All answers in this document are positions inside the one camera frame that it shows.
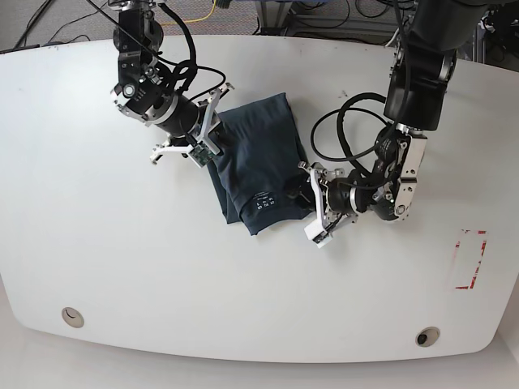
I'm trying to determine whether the left table cable grommet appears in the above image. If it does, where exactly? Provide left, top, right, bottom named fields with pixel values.
left=61, top=307, right=84, bottom=329

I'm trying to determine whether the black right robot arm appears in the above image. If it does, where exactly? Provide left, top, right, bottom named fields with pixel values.
left=108, top=1, right=232, bottom=168

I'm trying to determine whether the dark navy t-shirt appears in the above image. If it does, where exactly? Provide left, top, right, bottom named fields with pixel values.
left=208, top=92, right=311, bottom=236

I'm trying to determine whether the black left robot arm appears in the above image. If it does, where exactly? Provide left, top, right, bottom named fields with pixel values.
left=297, top=1, right=492, bottom=246

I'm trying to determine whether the yellow cable on floor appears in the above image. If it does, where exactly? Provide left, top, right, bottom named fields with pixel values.
left=161, top=0, right=216, bottom=25

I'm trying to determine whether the red tape rectangle marking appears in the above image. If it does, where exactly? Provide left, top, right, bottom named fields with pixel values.
left=451, top=229, right=488, bottom=290

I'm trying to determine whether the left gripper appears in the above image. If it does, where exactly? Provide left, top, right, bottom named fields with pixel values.
left=284, top=161, right=363, bottom=234

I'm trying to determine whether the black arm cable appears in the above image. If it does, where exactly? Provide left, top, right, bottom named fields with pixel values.
left=84, top=0, right=227, bottom=106
left=310, top=0, right=410, bottom=179

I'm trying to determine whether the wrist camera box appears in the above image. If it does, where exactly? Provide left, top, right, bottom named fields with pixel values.
left=187, top=143, right=216, bottom=168
left=304, top=220, right=332, bottom=248

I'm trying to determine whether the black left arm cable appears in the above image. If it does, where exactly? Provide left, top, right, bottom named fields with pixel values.
left=310, top=0, right=410, bottom=179

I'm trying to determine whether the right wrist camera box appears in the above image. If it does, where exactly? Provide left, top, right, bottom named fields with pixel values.
left=187, top=143, right=216, bottom=168

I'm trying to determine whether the table cable grommet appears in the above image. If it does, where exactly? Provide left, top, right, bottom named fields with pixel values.
left=415, top=327, right=440, bottom=348
left=61, top=307, right=84, bottom=329

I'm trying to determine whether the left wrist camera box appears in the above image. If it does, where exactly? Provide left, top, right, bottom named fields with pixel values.
left=304, top=220, right=332, bottom=248

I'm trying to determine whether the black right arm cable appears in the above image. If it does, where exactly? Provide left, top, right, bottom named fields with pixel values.
left=84, top=0, right=227, bottom=106

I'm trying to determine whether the right table cable grommet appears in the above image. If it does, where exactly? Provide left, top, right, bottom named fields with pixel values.
left=415, top=327, right=440, bottom=348

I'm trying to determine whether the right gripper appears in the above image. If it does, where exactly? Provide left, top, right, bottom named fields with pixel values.
left=148, top=83, right=234, bottom=165

